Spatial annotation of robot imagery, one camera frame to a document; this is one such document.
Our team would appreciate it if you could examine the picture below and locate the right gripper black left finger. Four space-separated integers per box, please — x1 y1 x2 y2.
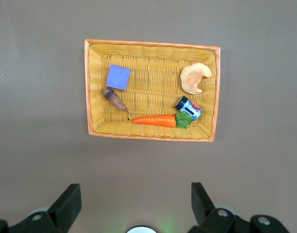
0 183 82 233

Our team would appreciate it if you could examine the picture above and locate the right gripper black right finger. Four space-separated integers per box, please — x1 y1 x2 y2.
189 182 291 233

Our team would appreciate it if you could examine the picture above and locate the small printed can black lid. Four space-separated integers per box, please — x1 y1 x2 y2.
175 96 203 121

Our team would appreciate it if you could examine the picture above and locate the orange toy carrot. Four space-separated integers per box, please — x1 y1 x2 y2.
132 112 193 129

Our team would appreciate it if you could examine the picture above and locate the brown toy root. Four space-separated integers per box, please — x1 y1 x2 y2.
100 88 131 121

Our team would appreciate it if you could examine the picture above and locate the toy croissant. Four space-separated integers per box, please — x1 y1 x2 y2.
180 62 213 95

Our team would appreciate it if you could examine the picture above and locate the yellow woven tray orange rim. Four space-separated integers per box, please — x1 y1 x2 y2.
84 39 221 143

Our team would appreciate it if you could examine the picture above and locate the purple cube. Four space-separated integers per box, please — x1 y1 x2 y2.
105 64 131 91

